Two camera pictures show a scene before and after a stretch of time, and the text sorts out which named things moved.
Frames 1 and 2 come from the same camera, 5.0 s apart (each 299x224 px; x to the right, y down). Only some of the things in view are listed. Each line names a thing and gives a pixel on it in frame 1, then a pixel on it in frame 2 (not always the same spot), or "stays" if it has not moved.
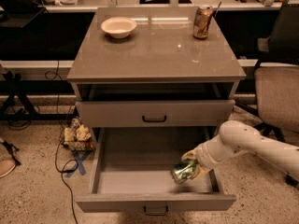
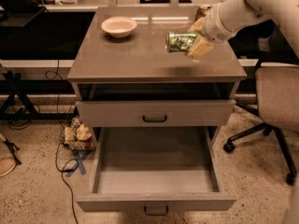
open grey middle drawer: (131, 172) stays
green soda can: (182, 171) -> (177, 42)
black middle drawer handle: (155, 214) stays
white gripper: (205, 158) -> (212, 24)
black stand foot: (8, 147) stays
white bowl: (119, 27) stays
